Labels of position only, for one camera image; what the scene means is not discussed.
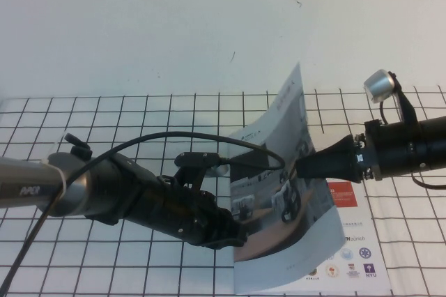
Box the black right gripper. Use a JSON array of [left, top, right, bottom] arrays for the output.
[[295, 119, 420, 185]]

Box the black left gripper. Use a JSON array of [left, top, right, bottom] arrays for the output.
[[139, 171, 249, 252]]

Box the AgileX robot brochure book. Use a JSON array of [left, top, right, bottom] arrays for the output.
[[228, 62, 391, 295]]

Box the white black-grid tablecloth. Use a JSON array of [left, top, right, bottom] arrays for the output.
[[0, 86, 446, 297]]

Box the white zip tie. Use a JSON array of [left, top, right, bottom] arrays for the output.
[[40, 132, 70, 204]]

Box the black left camera bracket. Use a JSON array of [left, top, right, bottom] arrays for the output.
[[173, 166, 210, 195]]

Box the black camera bracket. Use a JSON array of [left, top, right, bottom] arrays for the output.
[[387, 71, 420, 128], [173, 166, 210, 195]]

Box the black right camera cable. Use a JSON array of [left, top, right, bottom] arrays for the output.
[[378, 100, 446, 192]]

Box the black camera cable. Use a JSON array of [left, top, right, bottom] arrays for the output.
[[378, 100, 446, 192], [0, 132, 286, 297]]

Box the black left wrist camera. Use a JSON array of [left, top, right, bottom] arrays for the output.
[[174, 151, 231, 178]]

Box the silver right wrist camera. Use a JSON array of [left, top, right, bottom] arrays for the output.
[[362, 69, 399, 104]]

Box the black right camera bracket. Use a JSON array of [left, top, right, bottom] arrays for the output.
[[387, 71, 420, 128]]

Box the black left camera cable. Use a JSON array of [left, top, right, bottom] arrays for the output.
[[0, 132, 286, 297]]

